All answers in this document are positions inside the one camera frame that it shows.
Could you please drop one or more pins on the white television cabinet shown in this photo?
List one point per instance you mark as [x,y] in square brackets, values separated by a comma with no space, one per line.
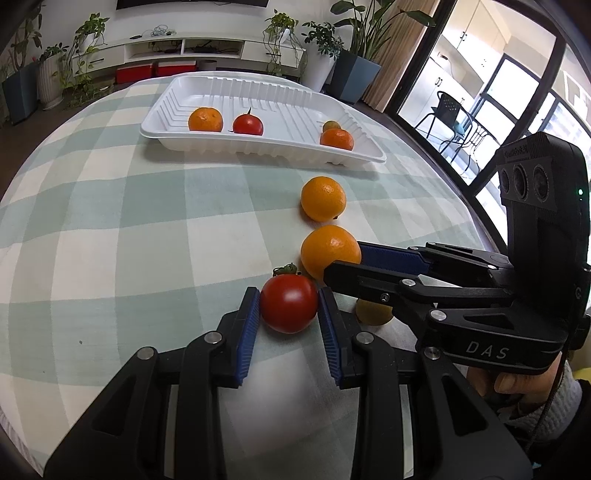
[254,48]

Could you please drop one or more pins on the red storage box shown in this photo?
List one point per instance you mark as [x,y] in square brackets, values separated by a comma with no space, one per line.
[175,69]
[134,74]

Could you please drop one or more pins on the black metal chair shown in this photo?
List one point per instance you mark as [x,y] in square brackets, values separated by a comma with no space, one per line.
[448,108]

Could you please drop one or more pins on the plant in white ribbed pot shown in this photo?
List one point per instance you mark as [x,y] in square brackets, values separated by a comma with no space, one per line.
[51,83]

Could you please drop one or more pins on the red tomato with long stem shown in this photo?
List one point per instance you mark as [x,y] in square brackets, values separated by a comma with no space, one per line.
[248,126]

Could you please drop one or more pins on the large-leaf plant in blue-grey pot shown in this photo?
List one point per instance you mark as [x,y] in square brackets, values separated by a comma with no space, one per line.
[355,76]

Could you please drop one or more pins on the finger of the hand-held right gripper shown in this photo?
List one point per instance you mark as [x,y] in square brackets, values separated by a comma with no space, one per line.
[369,281]
[392,257]

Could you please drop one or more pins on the white balcony cabinet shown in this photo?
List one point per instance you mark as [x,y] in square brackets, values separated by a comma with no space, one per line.
[466,41]

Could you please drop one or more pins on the person's right hand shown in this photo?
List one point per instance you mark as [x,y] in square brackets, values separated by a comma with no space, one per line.
[512,385]

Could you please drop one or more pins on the black window frame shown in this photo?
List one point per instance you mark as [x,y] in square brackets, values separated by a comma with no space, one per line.
[425,60]

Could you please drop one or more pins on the person's right forearm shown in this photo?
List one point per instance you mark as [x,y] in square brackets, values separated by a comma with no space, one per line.
[561,415]

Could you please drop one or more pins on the black wall television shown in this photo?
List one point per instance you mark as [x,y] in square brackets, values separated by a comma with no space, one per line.
[194,2]

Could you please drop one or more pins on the black metal side table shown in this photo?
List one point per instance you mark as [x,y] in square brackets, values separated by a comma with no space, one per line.
[475,143]

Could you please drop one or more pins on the large smooth orange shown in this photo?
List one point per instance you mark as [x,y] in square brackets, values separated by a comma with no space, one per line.
[323,247]

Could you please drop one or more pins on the small grey bowl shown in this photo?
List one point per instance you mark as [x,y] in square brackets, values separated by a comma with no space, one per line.
[207,65]

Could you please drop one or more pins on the large bumpy mandarin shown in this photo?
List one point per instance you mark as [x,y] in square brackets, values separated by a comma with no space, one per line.
[205,120]

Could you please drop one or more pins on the trailing pothos on cabinet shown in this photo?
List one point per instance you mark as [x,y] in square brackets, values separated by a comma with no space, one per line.
[279,25]

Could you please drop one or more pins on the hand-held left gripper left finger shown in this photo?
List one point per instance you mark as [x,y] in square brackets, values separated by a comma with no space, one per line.
[247,341]

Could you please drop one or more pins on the beige curtain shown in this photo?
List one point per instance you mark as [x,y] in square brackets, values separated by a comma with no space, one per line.
[392,60]

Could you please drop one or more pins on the tall plant in blue pot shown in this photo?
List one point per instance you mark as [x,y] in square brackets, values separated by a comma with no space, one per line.
[21,92]

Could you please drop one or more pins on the bushy plant in white pot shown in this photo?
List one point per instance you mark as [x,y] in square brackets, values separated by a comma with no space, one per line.
[318,69]

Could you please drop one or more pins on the dark bumpy mandarin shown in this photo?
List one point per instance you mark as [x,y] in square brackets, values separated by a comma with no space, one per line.
[337,140]

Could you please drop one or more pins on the white plastic tray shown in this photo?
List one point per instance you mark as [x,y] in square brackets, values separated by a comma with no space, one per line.
[277,101]

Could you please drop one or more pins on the small yellow-brown fruit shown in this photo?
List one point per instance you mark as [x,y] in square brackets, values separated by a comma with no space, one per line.
[373,314]
[330,124]

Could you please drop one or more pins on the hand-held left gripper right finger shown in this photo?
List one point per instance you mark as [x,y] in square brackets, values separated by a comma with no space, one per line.
[330,341]

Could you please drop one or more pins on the trailing pothos in white pot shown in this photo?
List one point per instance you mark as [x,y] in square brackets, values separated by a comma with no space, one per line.
[92,27]

